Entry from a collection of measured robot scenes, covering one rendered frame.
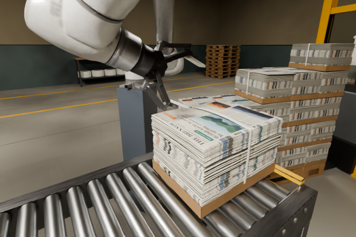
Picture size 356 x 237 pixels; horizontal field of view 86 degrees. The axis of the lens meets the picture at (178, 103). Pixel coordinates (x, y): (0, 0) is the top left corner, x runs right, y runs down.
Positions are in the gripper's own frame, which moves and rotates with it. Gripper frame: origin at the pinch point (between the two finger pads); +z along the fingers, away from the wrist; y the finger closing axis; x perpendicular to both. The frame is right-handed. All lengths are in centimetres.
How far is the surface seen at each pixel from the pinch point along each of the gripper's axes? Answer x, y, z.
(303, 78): -24, -49, 126
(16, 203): -23, 54, -29
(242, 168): 13.9, 18.3, 20.6
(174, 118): -5.9, 12.0, 3.0
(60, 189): -22, 49, -18
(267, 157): 14.1, 12.8, 33.7
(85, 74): -642, 37, 101
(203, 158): 14.4, 17.0, 0.2
